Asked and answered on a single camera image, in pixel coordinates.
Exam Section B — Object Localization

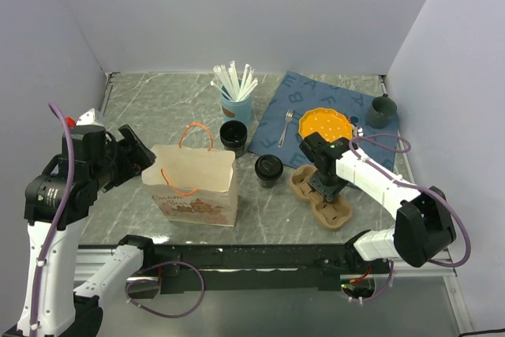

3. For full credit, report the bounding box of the brown cardboard cup carrier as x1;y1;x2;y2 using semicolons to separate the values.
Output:
289;165;354;230

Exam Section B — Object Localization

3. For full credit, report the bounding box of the black takeout coffee cup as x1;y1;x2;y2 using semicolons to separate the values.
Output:
258;176;279;189

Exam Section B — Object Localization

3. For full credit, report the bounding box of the brown paper takeout bag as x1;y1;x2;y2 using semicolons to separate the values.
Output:
141;133;238;227

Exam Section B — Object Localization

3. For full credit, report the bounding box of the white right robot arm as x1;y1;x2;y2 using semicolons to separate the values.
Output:
300;133;456;273

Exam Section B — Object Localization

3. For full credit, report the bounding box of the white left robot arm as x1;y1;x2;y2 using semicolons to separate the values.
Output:
4;125;157;336

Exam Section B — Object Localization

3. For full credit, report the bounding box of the orange dotted plate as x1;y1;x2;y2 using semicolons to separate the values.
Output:
298;107;354;142

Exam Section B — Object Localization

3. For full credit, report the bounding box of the blue alphabet placemat cloth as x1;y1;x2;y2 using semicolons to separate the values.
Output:
249;71;399;168

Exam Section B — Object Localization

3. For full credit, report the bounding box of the silver fork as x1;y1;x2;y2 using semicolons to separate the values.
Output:
278;110;294;148

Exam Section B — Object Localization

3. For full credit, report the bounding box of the dark green mug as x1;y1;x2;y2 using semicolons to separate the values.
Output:
365;93;398;129

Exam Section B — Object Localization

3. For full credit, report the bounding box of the blue straw holder cup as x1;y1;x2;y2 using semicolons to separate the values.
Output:
221;88;253;125

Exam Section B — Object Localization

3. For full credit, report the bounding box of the wrapped white straws bundle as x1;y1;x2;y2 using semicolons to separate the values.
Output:
210;61;259;103

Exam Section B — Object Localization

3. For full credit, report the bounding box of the aluminium frame rail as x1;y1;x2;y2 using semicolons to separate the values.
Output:
74;248;455;283

